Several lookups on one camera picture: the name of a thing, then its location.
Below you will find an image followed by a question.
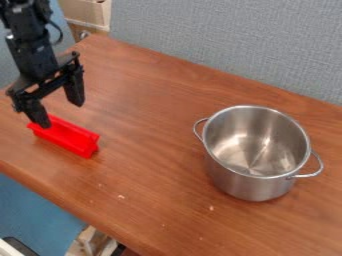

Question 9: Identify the wooden table leg frame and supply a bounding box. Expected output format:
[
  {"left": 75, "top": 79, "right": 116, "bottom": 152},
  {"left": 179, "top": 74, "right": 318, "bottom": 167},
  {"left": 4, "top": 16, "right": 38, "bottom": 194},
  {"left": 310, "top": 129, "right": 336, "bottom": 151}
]
[{"left": 66, "top": 226, "right": 118, "bottom": 256}]

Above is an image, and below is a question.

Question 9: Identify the red plastic block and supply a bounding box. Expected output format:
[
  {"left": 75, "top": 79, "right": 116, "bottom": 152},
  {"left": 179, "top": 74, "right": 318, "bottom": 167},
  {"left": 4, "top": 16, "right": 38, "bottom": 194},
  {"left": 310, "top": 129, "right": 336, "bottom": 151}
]
[{"left": 27, "top": 115, "right": 100, "bottom": 158}]

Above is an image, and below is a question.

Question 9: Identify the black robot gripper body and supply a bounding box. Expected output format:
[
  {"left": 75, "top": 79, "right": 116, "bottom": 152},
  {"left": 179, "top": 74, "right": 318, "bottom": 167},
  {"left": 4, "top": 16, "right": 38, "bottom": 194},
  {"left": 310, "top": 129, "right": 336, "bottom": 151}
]
[{"left": 6, "top": 31, "right": 83, "bottom": 112}]

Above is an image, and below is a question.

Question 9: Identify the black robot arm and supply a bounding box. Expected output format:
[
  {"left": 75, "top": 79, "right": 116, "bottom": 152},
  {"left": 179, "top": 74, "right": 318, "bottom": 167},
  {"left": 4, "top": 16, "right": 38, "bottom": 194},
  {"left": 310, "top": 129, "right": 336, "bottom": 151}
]
[{"left": 0, "top": 0, "right": 86, "bottom": 129}]

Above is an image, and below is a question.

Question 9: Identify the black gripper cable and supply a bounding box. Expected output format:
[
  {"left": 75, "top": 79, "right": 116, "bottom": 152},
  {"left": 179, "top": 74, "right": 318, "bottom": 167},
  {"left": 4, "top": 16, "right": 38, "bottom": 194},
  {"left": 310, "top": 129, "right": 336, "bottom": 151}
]
[{"left": 46, "top": 20, "right": 64, "bottom": 46}]

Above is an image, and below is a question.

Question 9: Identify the beige wooden shelf unit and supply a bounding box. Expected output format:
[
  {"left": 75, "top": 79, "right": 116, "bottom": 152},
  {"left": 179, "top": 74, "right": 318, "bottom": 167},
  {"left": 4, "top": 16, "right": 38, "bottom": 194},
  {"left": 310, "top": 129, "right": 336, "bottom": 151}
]
[{"left": 59, "top": 0, "right": 112, "bottom": 41}]

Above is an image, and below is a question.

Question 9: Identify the black and white floor object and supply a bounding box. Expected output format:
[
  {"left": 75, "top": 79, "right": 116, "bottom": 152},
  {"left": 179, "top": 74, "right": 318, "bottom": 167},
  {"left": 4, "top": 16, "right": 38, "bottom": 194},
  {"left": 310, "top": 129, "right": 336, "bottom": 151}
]
[{"left": 0, "top": 237, "right": 39, "bottom": 256}]

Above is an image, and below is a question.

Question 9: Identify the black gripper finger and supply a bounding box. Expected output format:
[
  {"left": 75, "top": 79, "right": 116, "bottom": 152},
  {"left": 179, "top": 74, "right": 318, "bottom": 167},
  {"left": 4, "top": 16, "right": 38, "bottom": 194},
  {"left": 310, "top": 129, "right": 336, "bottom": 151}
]
[
  {"left": 22, "top": 98, "right": 51, "bottom": 129},
  {"left": 63, "top": 65, "right": 86, "bottom": 107}
]

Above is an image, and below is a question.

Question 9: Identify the stainless steel pot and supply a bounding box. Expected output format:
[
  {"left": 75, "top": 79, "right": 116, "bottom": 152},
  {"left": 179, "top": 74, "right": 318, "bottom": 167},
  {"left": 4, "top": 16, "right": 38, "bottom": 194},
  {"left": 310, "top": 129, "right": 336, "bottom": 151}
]
[{"left": 193, "top": 105, "right": 322, "bottom": 202}]

